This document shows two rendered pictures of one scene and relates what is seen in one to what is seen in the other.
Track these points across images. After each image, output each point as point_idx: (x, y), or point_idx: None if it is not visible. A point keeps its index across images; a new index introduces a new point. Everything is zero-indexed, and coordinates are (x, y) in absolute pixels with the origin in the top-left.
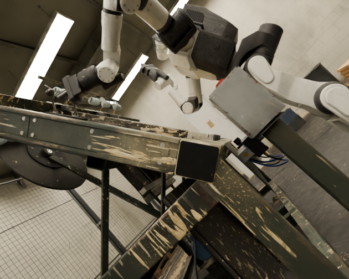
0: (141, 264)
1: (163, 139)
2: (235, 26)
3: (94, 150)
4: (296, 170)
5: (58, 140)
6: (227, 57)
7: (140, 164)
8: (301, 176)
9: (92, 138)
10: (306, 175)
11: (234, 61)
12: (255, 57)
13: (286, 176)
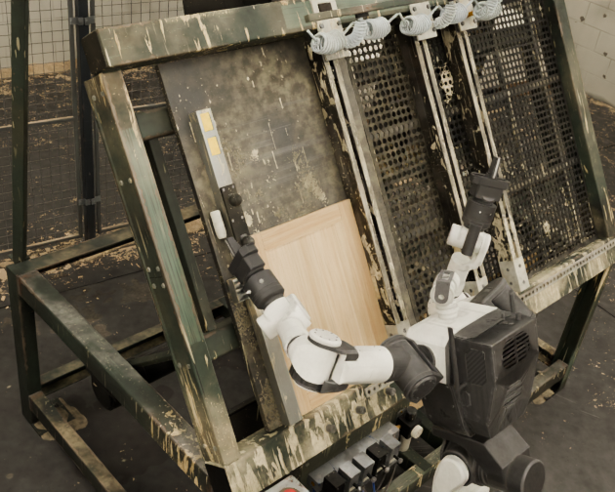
0: (150, 430)
1: (217, 449)
2: (489, 435)
3: (180, 371)
4: None
5: (166, 323)
6: (444, 426)
7: (194, 427)
8: (595, 425)
9: (185, 367)
10: (596, 435)
11: (450, 433)
12: (457, 469)
13: None
